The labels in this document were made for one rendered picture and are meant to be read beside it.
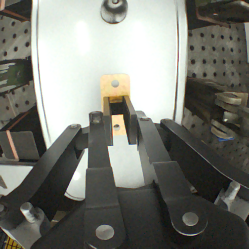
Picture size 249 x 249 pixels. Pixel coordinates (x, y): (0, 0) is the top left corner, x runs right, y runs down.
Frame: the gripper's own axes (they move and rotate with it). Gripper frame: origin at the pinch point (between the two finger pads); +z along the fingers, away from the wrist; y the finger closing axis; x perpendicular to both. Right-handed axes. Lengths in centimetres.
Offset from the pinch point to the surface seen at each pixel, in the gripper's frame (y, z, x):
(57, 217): -13.8, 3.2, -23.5
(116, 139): -0.1, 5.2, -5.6
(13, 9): -17.2, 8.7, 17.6
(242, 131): 14.4, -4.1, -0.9
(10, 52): -35, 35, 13
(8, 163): -21.6, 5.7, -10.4
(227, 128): 13.1, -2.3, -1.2
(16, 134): -18.3, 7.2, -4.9
